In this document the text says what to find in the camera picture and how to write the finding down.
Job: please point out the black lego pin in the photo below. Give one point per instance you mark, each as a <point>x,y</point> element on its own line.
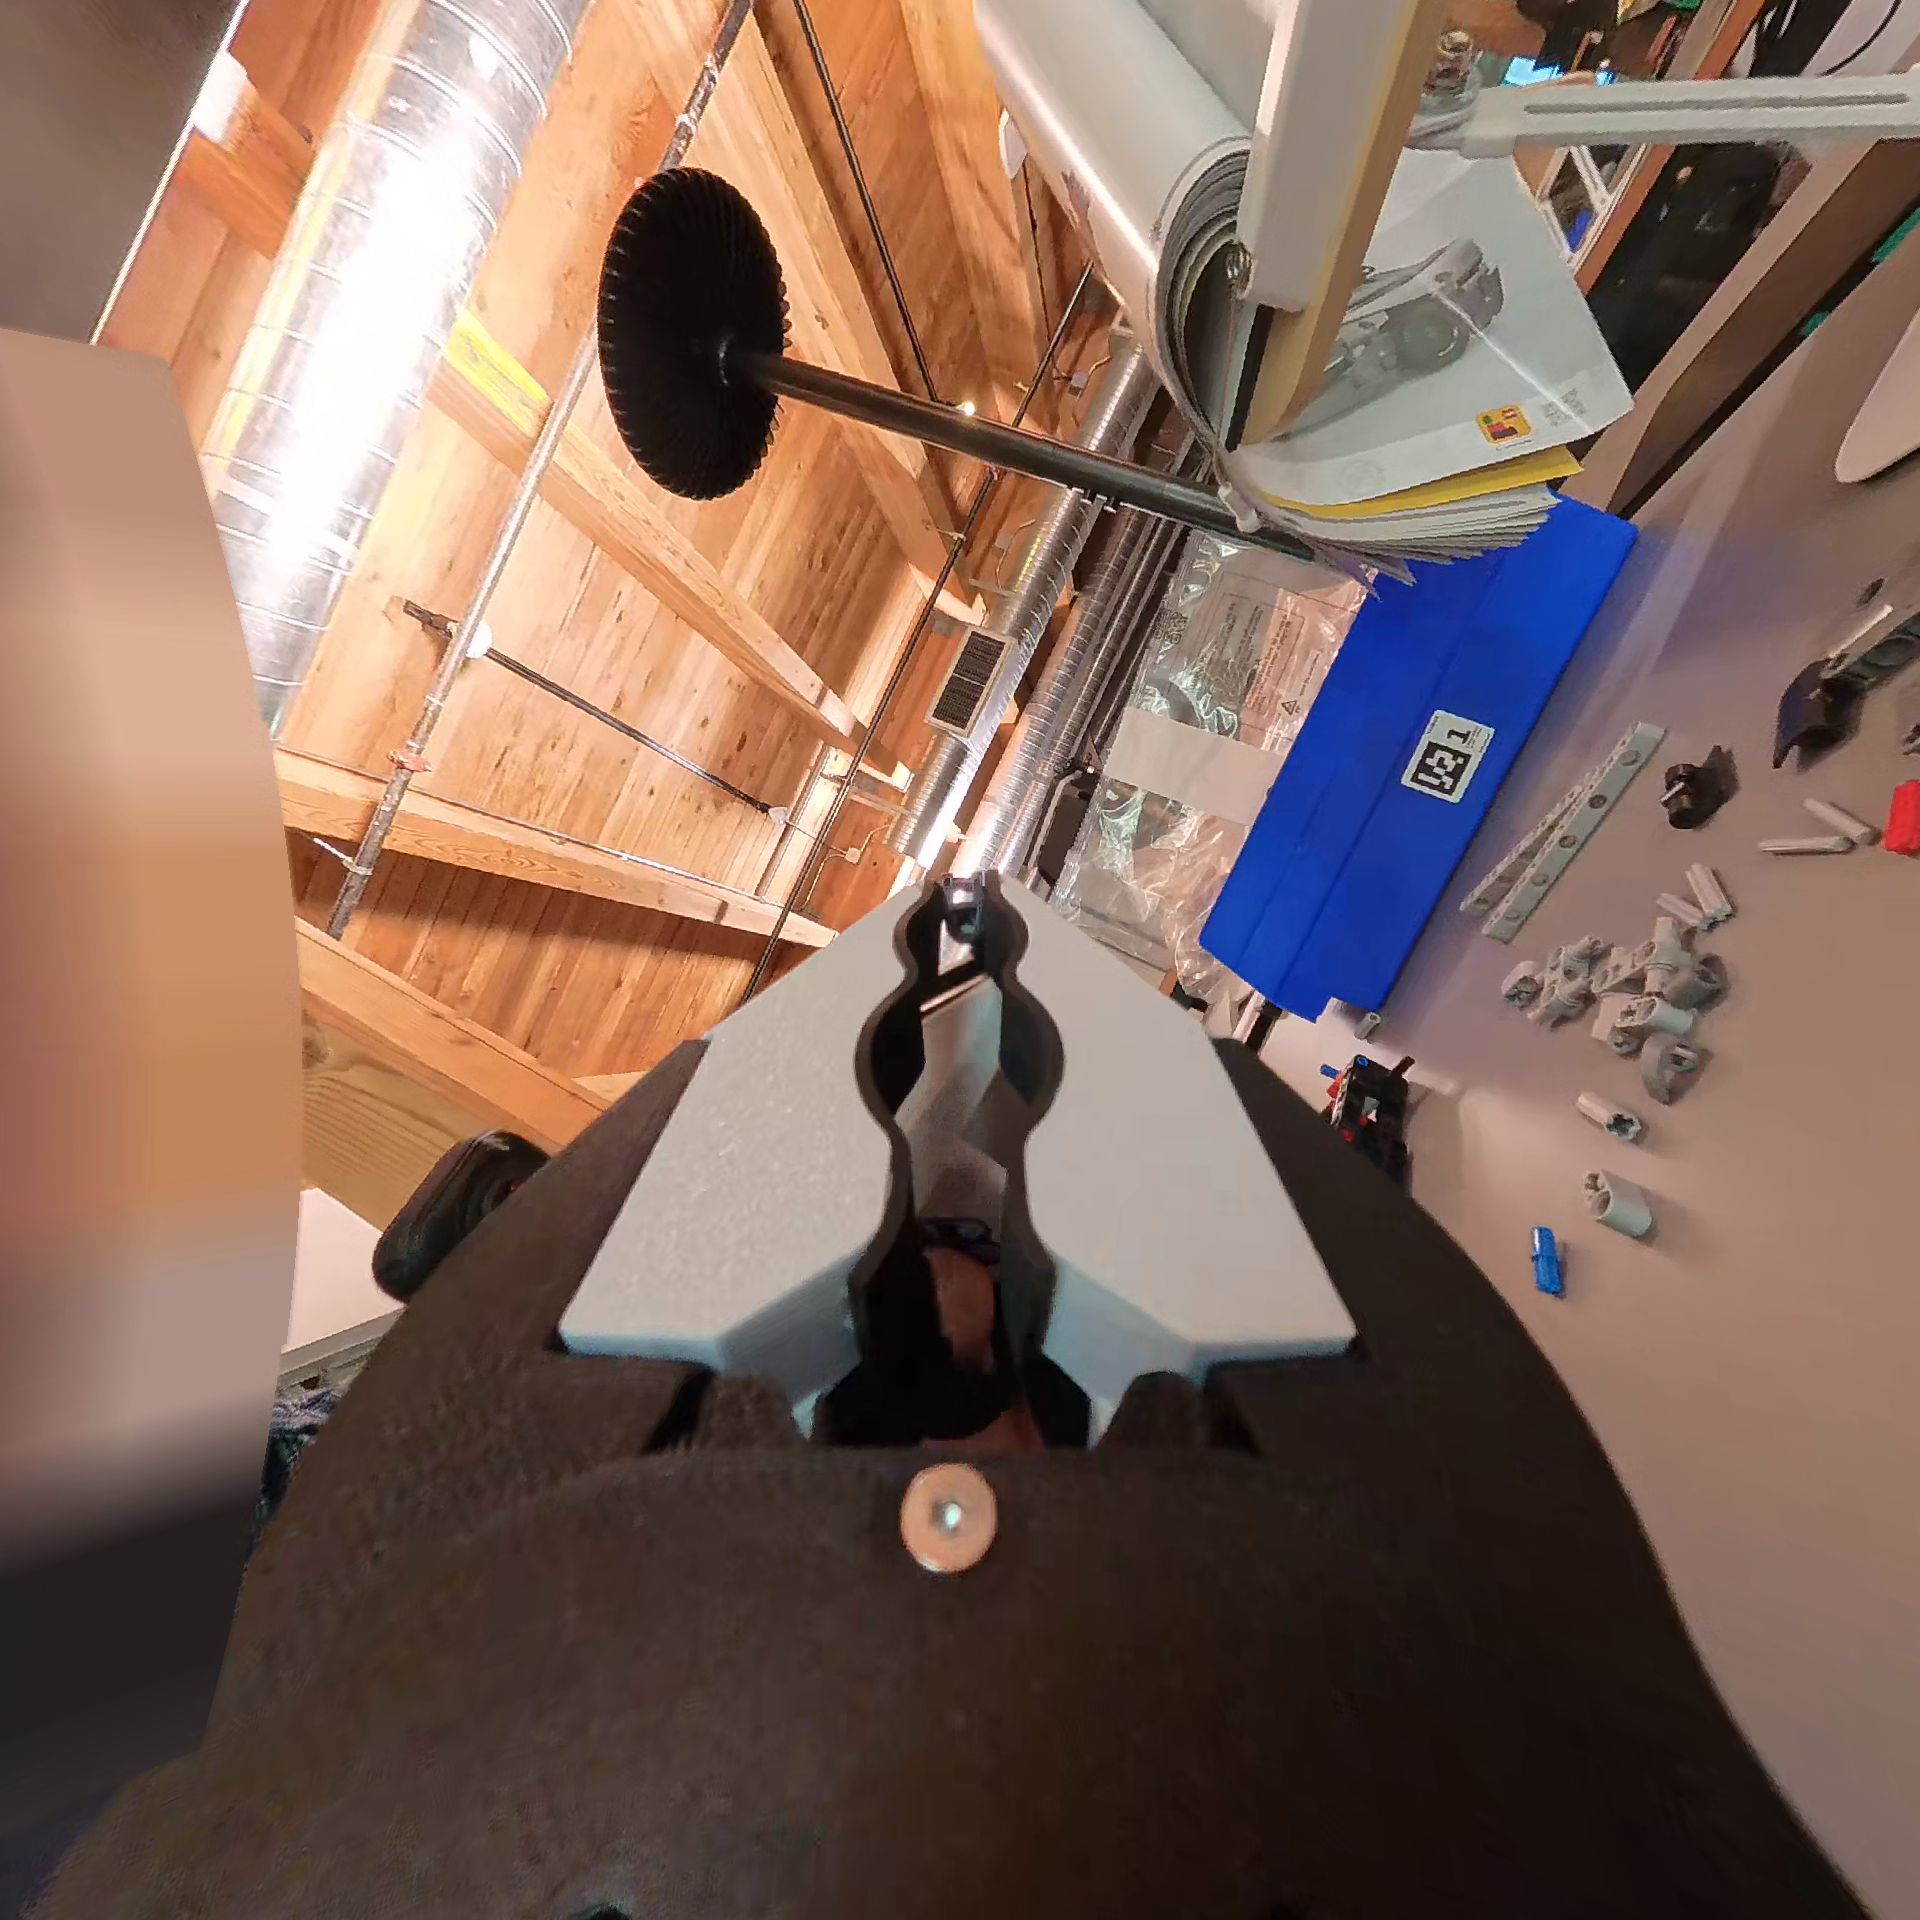
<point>965,908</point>

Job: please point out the pile of light grey connectors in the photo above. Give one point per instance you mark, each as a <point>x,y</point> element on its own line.
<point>1634,975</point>

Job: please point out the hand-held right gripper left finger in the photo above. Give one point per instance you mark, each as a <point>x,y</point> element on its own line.
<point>720,1185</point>

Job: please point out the red lego pin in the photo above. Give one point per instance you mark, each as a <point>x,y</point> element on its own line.
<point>1902,821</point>

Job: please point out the large black lego connector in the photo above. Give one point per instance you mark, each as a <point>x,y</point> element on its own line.
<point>1700,788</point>

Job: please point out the white articulated stand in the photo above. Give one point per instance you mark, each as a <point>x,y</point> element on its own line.
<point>1335,149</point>

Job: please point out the light grey lego bush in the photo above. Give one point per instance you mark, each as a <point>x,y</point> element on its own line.
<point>1617,1205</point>
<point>1610,1118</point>

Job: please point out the blue plastic bin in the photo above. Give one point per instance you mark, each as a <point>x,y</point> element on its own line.
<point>1412,840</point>

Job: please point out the clear plastic bag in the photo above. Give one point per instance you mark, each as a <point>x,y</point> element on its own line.
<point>1201,705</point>

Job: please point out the black ribbed disc fixture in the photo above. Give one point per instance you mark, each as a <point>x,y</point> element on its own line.
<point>692,331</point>

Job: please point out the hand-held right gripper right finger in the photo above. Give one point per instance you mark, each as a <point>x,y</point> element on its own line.
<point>1184,1185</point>

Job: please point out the blue lego pin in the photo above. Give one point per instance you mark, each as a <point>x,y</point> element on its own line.
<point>1546,1260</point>

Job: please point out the light grey lego axle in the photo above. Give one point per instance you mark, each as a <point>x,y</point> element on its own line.
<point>1799,844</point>
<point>1844,820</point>

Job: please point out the metal vent grille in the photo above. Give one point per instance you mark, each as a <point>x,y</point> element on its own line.
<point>968,678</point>

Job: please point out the lego instruction booklet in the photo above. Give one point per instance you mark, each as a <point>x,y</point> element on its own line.
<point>1500,376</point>

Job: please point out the partly built lego model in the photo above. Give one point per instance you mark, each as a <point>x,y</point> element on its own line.
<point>1373,1109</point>

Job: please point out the silver air duct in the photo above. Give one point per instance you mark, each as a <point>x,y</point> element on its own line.
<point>375,300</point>

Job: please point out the black rounded object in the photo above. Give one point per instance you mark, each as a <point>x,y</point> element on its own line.
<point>450,1208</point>

